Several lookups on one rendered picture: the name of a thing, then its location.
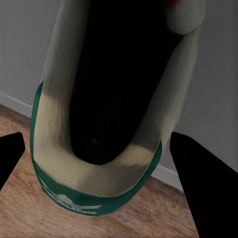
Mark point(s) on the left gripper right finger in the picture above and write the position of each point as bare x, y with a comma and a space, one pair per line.
210, 187

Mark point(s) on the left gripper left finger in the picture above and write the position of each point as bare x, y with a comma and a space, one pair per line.
12, 147

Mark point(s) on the gym shoe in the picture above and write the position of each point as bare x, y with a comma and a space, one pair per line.
111, 93

